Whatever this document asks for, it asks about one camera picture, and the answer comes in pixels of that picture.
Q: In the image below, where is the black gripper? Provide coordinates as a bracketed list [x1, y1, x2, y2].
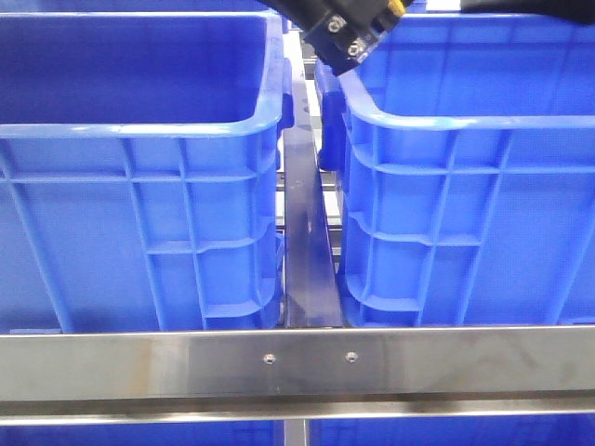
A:
[261, 0, 404, 76]

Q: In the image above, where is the blue plastic crate right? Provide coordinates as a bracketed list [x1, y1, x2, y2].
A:
[315, 13, 594, 327]

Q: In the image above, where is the blue plastic crate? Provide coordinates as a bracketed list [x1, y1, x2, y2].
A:
[315, 13, 594, 327]
[1, 12, 293, 335]

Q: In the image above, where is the blue plastic crate left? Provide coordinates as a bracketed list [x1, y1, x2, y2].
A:
[1, 12, 293, 335]

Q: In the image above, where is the blue crate rear left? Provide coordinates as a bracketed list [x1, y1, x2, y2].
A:
[1, 1, 287, 44]

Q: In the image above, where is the blue crate lower left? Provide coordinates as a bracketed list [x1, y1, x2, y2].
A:
[1, 421, 284, 445]

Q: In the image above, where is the blue crate lower right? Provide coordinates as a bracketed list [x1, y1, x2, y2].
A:
[310, 413, 594, 445]

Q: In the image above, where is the steel centre divider rail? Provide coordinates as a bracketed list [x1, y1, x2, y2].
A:
[284, 30, 343, 328]

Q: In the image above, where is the stainless steel front rail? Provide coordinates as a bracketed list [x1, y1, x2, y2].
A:
[1, 325, 594, 426]

